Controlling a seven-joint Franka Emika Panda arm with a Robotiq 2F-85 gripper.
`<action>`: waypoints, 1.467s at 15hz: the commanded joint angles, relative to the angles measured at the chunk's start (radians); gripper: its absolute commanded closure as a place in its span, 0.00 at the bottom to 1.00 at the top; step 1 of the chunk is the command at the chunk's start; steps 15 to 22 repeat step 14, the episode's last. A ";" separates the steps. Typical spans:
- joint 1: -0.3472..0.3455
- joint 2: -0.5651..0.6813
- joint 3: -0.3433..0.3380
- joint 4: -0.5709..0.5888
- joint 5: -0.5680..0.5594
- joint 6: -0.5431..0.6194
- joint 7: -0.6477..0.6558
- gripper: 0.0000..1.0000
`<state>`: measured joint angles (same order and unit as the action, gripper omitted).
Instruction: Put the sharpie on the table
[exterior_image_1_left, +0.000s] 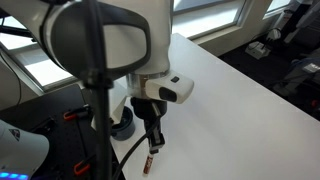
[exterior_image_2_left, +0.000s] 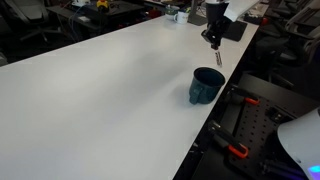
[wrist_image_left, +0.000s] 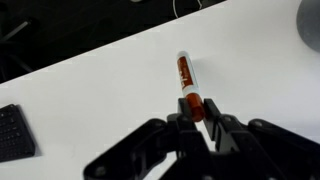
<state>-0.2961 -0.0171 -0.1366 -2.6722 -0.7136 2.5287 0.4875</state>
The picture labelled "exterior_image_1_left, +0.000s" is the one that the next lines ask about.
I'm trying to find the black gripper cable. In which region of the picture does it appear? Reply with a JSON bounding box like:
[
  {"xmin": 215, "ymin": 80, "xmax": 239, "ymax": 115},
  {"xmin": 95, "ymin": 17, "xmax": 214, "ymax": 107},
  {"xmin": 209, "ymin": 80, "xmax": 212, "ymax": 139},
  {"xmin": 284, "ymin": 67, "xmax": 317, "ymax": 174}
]
[{"xmin": 111, "ymin": 114, "xmax": 163, "ymax": 180}]

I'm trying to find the white background machine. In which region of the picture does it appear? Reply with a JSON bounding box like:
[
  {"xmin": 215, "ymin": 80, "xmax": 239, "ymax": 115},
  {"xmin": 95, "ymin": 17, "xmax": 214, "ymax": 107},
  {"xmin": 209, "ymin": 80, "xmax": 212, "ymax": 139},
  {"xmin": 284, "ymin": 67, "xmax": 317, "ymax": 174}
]
[{"xmin": 266, "ymin": 0, "xmax": 320, "ymax": 44}]

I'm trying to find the orange handled black clamp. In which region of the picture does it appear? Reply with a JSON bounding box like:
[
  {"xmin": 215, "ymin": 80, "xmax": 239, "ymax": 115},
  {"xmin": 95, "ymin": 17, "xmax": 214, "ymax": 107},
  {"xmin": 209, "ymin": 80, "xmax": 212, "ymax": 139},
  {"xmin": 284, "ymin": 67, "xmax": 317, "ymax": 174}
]
[
  {"xmin": 73, "ymin": 153, "xmax": 98, "ymax": 176},
  {"xmin": 63, "ymin": 104, "xmax": 93, "ymax": 122}
]

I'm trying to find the grey window frame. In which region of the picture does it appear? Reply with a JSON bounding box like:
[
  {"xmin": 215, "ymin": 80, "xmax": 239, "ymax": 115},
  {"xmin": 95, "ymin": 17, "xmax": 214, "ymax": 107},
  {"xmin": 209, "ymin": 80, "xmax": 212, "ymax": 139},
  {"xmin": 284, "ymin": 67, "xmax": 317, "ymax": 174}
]
[{"xmin": 0, "ymin": 0, "xmax": 291, "ymax": 93}]

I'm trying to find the pale blue background equipment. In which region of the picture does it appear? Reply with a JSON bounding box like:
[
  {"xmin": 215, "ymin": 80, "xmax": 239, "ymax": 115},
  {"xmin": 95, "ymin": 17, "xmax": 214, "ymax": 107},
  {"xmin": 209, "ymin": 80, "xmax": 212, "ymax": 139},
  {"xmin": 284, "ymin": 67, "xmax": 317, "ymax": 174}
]
[{"xmin": 274, "ymin": 56, "xmax": 320, "ymax": 98}]

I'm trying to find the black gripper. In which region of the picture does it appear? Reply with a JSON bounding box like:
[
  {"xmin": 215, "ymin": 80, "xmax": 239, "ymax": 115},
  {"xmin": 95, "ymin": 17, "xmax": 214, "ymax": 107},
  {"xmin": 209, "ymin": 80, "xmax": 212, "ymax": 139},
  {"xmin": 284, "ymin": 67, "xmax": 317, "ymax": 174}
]
[{"xmin": 129, "ymin": 96, "xmax": 168, "ymax": 156}]

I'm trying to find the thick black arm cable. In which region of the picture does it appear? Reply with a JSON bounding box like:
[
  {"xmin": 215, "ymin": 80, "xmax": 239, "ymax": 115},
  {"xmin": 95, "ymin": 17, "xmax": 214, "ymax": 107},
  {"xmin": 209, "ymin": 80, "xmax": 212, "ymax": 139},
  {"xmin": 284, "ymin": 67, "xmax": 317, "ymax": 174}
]
[{"xmin": 81, "ymin": 0, "xmax": 114, "ymax": 180}]

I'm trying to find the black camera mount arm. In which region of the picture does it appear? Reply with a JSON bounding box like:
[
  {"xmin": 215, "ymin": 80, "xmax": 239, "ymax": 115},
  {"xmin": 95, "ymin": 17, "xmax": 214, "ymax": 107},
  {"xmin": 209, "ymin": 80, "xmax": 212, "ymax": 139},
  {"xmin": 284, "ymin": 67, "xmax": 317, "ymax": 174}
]
[{"xmin": 0, "ymin": 8, "xmax": 38, "ymax": 43}]

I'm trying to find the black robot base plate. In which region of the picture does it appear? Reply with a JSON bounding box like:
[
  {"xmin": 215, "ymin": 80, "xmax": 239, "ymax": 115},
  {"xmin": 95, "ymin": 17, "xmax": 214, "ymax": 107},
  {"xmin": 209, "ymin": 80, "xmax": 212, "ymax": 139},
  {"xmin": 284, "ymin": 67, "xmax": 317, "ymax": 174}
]
[{"xmin": 0, "ymin": 83, "xmax": 126, "ymax": 180}]

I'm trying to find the orange dry erase marker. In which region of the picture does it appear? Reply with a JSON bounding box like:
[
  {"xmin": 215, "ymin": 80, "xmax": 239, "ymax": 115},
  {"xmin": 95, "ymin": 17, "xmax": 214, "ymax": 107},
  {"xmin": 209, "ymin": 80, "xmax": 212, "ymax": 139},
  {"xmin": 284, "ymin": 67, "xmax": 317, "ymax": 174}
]
[{"xmin": 142, "ymin": 153, "xmax": 156, "ymax": 177}]

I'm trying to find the thin black wall cable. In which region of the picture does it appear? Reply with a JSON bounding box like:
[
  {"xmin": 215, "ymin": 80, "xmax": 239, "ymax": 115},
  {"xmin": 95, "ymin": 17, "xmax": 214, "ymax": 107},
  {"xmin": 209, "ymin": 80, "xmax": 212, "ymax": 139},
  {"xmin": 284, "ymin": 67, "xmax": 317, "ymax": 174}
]
[{"xmin": 0, "ymin": 53, "xmax": 23, "ymax": 105}]

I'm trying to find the small white floor device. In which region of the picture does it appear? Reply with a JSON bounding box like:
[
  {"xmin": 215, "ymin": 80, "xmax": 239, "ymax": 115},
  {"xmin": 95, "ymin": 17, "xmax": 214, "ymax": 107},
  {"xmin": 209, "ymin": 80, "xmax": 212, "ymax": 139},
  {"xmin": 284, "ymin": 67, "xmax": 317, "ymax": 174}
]
[{"xmin": 245, "ymin": 40, "xmax": 272, "ymax": 60}]

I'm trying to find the dark blue mug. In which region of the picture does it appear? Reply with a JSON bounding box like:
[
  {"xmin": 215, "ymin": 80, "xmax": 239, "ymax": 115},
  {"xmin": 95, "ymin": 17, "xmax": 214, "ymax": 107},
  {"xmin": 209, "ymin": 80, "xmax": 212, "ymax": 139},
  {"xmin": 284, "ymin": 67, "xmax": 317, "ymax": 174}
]
[{"xmin": 110, "ymin": 106, "xmax": 136, "ymax": 142}]

